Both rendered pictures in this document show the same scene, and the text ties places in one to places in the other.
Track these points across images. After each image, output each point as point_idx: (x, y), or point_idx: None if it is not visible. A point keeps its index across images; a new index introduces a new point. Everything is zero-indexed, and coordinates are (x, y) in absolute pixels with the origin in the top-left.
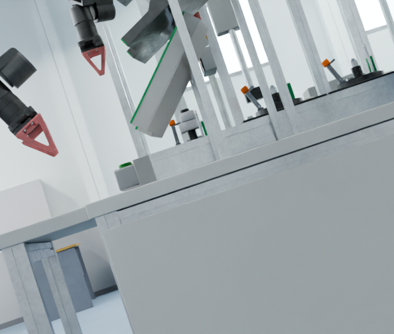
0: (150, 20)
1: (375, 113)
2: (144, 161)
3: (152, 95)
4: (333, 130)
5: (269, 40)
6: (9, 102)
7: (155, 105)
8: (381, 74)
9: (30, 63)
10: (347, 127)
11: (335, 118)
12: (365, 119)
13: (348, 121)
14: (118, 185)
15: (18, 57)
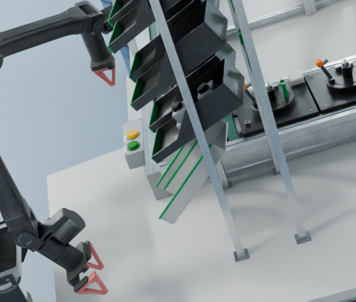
0: (179, 147)
1: None
2: (156, 176)
3: (178, 201)
4: (338, 297)
5: (287, 172)
6: (66, 258)
7: (181, 208)
8: None
9: (81, 228)
10: (350, 295)
11: (325, 140)
12: None
13: (352, 291)
14: (128, 165)
15: (70, 226)
